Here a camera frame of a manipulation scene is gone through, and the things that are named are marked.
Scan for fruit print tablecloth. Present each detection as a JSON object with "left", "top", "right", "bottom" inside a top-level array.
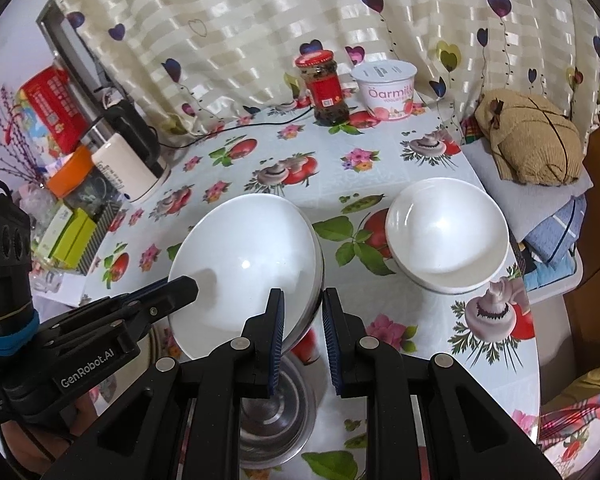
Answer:
[{"left": 78, "top": 86, "right": 541, "bottom": 480}]

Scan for folded blue cloth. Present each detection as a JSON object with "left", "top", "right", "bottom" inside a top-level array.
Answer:
[{"left": 522, "top": 194, "right": 586, "bottom": 292}]

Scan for pink white yogurt tub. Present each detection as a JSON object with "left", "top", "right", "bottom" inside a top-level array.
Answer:
[{"left": 351, "top": 60, "right": 417, "bottom": 122}]

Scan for white green flat box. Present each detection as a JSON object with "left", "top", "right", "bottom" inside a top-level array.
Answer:
[{"left": 34, "top": 202, "right": 73, "bottom": 258}]

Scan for small white bowl blue stripe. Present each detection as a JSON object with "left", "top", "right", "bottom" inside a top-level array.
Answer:
[{"left": 385, "top": 178, "right": 508, "bottom": 295}]

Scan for clear glass mug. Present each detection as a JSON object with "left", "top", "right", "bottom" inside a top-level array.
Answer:
[{"left": 30, "top": 262, "right": 64, "bottom": 292}]

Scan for large white bowl blue stripe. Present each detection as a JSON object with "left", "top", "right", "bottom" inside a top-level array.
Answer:
[{"left": 169, "top": 194, "right": 324, "bottom": 360}]

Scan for stainless steel bowl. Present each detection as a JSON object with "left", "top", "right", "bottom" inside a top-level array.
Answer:
[{"left": 238, "top": 349, "right": 319, "bottom": 469}]

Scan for black kettle power cable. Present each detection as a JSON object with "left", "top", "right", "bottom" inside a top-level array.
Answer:
[{"left": 154, "top": 104, "right": 314, "bottom": 151}]

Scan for white electric kettle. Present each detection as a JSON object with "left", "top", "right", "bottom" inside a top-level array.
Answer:
[{"left": 81, "top": 100, "right": 170, "bottom": 203}]

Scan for red snack bag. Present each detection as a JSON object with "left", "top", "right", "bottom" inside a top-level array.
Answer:
[{"left": 16, "top": 65, "right": 87, "bottom": 165}]

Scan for crumpled clear plastic bag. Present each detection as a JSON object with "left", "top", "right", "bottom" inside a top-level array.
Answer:
[{"left": 18, "top": 182, "right": 57, "bottom": 226}]

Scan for person's left hand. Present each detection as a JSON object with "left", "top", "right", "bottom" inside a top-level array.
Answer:
[{"left": 0, "top": 393, "right": 97, "bottom": 477}]

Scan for striped chevron tray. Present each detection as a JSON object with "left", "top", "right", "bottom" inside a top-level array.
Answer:
[{"left": 76, "top": 203, "right": 122, "bottom": 275}]

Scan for heart pattern curtain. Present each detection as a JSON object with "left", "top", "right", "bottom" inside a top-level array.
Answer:
[{"left": 55, "top": 0, "right": 600, "bottom": 134}]

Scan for purple flower branches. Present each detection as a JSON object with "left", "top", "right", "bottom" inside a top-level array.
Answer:
[{"left": 0, "top": 84, "right": 44, "bottom": 184}]

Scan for red lid sauce jar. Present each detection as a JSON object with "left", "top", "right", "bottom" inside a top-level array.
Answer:
[{"left": 294, "top": 50, "right": 349, "bottom": 127}]

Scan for lime green box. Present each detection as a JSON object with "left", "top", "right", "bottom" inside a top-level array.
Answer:
[{"left": 52, "top": 209, "right": 96, "bottom": 270}]

